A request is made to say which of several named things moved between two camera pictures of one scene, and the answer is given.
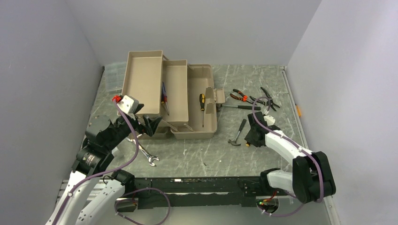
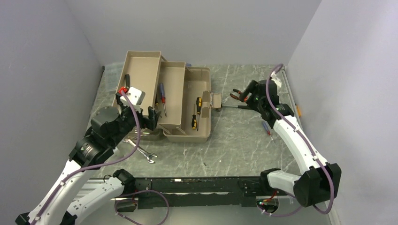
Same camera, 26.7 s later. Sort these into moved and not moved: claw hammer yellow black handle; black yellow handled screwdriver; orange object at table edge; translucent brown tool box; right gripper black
Moved: claw hammer yellow black handle; black yellow handled screwdriver; right gripper black
Not moved: translucent brown tool box; orange object at table edge
